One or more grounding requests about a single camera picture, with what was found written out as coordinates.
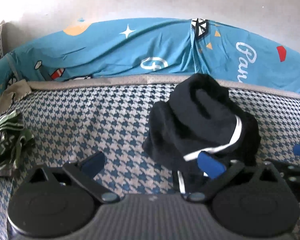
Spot black t-shirt white stripes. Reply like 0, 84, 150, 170
142, 74, 261, 193

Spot houndstooth blue white blanket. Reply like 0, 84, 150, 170
0, 74, 300, 240

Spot blue cartoon print bedsheet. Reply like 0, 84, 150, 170
0, 18, 300, 96

